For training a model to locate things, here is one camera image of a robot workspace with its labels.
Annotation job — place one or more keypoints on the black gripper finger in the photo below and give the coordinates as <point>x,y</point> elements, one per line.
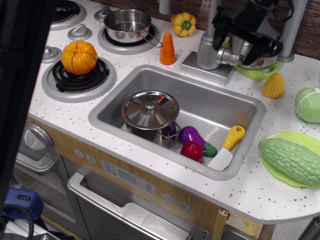
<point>219,36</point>
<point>251,53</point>

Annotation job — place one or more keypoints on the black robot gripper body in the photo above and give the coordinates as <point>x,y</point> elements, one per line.
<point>250,23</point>

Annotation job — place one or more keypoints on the silver faucet lever handle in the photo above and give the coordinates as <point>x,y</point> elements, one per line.
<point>231,56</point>

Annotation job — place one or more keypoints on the steel pan on right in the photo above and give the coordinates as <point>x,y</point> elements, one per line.
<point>264,61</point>

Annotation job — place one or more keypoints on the green plastic pan holder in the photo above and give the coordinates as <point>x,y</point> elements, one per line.
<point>259,74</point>

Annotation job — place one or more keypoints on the grey support pole right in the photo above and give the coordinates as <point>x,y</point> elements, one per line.
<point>290,31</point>

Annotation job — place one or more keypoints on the silver toy faucet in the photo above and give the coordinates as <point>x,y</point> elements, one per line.
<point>202,64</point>

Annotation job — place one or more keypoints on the yellow toy bell pepper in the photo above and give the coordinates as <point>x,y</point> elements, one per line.
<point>183,24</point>

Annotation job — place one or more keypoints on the yellow toy corn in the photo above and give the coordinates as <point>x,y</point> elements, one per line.
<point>274,87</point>

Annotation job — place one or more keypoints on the orange toy carrot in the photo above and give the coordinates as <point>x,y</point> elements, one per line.
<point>167,51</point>

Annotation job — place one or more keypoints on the grey pole rear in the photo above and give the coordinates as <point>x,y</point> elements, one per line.
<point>164,7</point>

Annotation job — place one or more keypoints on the grey toy sink basin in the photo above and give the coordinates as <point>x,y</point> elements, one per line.
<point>212,110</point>

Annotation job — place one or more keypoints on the green toy cabbage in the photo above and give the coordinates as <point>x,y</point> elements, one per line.
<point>307,104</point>

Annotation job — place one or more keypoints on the small steel saucepan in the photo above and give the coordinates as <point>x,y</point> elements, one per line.
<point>130,26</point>

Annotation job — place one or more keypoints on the light green plate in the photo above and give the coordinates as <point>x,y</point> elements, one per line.
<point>298,138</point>

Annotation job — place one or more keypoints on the steel pot with lid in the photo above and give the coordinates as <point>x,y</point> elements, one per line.
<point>151,115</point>

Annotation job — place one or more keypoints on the purple toy eggplant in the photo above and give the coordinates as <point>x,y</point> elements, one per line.
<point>190,133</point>

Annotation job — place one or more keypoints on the red toy tomato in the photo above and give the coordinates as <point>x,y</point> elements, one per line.
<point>192,150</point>

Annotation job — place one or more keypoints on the green toy bitter gourd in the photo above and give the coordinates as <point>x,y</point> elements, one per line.
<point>294,160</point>

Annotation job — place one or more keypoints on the grey stove knob rear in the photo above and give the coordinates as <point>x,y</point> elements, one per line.
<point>102,13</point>

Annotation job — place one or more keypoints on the grey stove knob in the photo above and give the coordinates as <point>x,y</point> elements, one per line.
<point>102,13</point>
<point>51,54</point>
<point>79,33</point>

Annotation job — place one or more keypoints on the grey stove knob middle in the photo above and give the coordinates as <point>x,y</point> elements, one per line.
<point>79,33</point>

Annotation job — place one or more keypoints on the orange toy pumpkin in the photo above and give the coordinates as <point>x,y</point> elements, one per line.
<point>79,57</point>

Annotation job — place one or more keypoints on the black rear left burner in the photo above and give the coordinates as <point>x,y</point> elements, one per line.
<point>67,14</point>

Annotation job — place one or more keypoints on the black front stove burner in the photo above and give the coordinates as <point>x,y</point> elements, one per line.
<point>63,86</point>

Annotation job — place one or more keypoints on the grey stove knob front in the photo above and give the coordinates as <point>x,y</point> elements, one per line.
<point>51,54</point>

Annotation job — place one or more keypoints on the silver oven dial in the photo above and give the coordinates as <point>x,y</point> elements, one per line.
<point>36,138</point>

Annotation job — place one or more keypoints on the blue clamp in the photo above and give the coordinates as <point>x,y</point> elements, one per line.
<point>18,200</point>

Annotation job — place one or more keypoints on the yellow handled toy knife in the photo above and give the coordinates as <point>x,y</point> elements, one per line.
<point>224,156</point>

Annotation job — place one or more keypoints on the black foreground frame post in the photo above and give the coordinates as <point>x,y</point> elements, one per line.
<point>24,28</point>

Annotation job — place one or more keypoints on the silver dishwasher door handle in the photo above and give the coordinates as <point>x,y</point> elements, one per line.
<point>112,213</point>

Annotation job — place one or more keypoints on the grey oven door handle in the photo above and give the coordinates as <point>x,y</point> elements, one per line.
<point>38,163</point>

